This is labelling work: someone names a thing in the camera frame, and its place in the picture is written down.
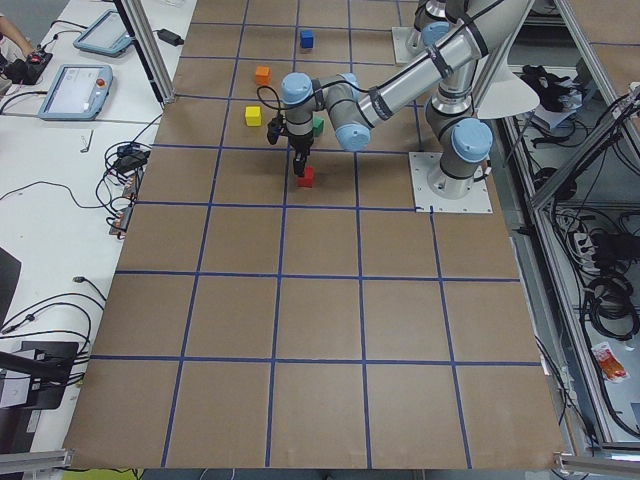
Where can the teach pendant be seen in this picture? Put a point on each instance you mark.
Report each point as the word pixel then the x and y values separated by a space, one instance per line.
pixel 106 36
pixel 77 93

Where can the black power adapter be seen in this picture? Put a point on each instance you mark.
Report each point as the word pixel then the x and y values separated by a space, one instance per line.
pixel 170 37

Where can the red wooden block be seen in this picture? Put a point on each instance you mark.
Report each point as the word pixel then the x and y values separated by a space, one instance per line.
pixel 307 179

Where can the far teach pendant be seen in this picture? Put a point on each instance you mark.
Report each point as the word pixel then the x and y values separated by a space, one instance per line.
pixel 106 36

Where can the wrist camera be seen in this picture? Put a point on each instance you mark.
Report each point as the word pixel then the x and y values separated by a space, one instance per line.
pixel 275 128

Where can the green wooden block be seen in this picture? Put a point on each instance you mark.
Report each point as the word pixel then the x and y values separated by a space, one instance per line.
pixel 317 125

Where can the yellow wooden block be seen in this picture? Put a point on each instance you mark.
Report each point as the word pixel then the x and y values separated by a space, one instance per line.
pixel 253 116

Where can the blue wooden block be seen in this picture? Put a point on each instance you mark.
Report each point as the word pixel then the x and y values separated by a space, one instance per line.
pixel 306 39

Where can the allen key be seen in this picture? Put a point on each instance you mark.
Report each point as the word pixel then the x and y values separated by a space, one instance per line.
pixel 87 142

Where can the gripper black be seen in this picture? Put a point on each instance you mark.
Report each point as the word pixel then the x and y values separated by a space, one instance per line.
pixel 300 143

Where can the red snack packet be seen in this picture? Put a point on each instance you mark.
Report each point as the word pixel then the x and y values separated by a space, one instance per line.
pixel 610 366

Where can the aluminium frame post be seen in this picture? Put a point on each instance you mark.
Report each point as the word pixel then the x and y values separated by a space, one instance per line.
pixel 138 27

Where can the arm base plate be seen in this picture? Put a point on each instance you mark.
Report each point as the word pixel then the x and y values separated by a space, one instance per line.
pixel 435 192
pixel 408 43

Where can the near teach pendant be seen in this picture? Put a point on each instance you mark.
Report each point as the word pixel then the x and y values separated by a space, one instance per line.
pixel 77 93

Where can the orange wooden block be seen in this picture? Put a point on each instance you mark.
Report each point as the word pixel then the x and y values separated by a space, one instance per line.
pixel 263 75

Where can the white chair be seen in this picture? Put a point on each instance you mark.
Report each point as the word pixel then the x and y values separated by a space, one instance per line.
pixel 497 92

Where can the black monitor stand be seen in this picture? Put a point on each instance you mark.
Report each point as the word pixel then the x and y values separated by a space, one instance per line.
pixel 36 376

